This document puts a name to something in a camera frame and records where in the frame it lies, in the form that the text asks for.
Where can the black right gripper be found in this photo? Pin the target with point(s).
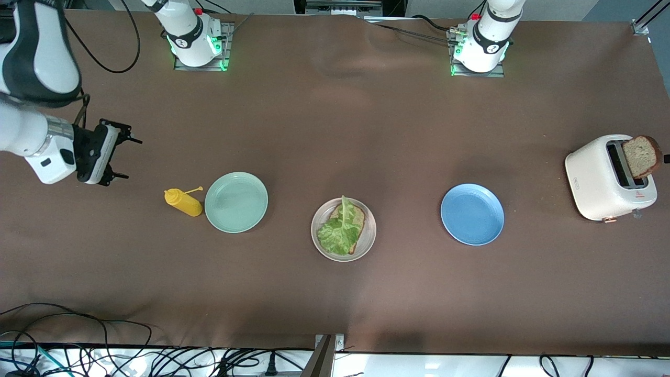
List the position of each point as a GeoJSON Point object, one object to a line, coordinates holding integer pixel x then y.
{"type": "Point", "coordinates": [86, 148]}

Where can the green lettuce leaf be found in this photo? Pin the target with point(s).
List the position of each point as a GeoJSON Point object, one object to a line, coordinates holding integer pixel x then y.
{"type": "Point", "coordinates": [337, 233]}

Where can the light brown bread slice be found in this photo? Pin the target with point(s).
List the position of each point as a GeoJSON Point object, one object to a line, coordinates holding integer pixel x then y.
{"type": "Point", "coordinates": [358, 214]}

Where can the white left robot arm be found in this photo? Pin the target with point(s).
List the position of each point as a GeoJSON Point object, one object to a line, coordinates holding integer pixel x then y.
{"type": "Point", "coordinates": [489, 36]}

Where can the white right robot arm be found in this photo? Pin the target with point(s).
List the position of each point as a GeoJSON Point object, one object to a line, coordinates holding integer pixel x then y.
{"type": "Point", "coordinates": [47, 52]}

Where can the mint green plate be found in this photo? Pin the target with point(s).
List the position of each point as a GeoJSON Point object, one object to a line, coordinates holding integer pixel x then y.
{"type": "Point", "coordinates": [235, 201]}

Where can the blue plate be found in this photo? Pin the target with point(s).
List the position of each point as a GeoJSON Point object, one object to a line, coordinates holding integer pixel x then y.
{"type": "Point", "coordinates": [471, 217]}

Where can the beige plate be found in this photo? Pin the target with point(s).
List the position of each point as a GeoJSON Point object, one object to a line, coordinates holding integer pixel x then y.
{"type": "Point", "coordinates": [369, 230]}

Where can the dark crust bread slice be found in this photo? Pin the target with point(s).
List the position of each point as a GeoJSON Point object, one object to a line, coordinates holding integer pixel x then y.
{"type": "Point", "coordinates": [641, 157]}

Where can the yellow mustard squeeze bottle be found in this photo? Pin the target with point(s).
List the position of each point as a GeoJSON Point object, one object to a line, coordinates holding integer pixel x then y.
{"type": "Point", "coordinates": [184, 203]}

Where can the white toaster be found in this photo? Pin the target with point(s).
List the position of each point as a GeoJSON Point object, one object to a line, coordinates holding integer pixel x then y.
{"type": "Point", "coordinates": [591, 183]}

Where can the brown table cloth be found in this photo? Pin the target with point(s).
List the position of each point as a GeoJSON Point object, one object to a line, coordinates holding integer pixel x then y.
{"type": "Point", "coordinates": [335, 131]}

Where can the black power plug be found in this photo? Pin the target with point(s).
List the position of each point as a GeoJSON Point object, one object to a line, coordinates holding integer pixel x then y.
{"type": "Point", "coordinates": [270, 366]}

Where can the black control box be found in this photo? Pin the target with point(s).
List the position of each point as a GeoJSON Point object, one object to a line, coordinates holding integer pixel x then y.
{"type": "Point", "coordinates": [392, 6]}

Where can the aluminium frame rail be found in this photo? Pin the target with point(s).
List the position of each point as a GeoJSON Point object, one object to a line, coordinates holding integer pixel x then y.
{"type": "Point", "coordinates": [639, 27]}

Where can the dark aluminium post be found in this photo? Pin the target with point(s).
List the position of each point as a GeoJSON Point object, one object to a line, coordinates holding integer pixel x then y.
{"type": "Point", "coordinates": [319, 361]}

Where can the silver metal bracket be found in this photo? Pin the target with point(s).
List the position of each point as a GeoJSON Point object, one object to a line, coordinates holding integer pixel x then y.
{"type": "Point", "coordinates": [339, 343]}

